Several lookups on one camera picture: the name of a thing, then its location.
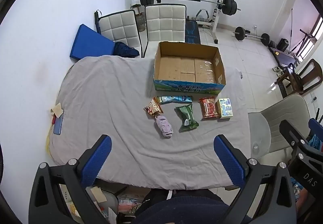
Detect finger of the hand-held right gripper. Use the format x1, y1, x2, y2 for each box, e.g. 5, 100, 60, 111
308, 118, 323, 140
279, 120, 310, 162

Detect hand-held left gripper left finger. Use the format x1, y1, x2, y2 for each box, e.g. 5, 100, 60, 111
28, 134, 113, 224

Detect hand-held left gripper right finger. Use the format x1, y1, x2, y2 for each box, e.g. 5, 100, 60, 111
213, 134, 297, 224

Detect beige plastic chair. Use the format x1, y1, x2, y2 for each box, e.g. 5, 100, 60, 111
248, 93, 311, 159

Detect clear plastic storage bin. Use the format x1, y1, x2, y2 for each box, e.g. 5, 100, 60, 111
60, 184, 119, 224

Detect dark wooden chair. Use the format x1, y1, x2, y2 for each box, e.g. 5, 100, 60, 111
275, 59, 323, 97

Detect yellow cloth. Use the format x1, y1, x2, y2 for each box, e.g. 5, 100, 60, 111
45, 130, 52, 159

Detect yellow and blue packet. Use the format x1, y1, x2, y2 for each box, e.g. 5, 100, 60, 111
217, 98, 234, 120

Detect blue smartphone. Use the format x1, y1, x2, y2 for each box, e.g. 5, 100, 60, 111
53, 109, 65, 136

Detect patterned bag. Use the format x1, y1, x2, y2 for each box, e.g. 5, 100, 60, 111
117, 196, 145, 215

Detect green snack packet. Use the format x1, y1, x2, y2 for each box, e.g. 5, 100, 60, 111
175, 103, 200, 132

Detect grey table cloth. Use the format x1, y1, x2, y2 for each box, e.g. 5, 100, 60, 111
49, 55, 254, 190

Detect person's dark clothing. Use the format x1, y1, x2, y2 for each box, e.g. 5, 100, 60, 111
131, 187, 253, 224

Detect beige paper note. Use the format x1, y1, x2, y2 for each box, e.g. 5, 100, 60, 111
50, 103, 64, 118

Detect rolled purple cloth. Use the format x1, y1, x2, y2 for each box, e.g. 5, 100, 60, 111
154, 114, 174, 139

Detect red and white snack packet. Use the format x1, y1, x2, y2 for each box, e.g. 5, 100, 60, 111
144, 97, 164, 116

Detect light blue snack packet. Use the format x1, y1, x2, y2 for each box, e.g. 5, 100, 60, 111
156, 95, 193, 105

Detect black tripod stand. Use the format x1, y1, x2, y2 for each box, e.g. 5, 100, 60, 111
289, 7, 316, 54

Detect black speaker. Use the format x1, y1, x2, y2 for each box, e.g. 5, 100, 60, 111
277, 38, 289, 53

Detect window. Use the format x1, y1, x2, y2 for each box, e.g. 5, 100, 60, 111
301, 14, 323, 61

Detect open cardboard box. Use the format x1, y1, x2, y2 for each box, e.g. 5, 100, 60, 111
153, 41, 226, 95

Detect dark blue bag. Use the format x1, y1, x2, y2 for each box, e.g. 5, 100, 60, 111
113, 42, 140, 58

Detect short barbell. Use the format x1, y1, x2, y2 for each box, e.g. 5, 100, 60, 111
233, 27, 271, 46

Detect blue foam mat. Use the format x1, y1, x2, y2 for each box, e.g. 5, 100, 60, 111
70, 24, 117, 60

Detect white quilted chair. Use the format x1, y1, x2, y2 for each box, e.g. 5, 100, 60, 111
94, 9, 143, 57
142, 4, 187, 58

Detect white weight bench rack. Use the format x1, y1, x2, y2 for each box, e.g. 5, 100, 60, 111
154, 0, 229, 45

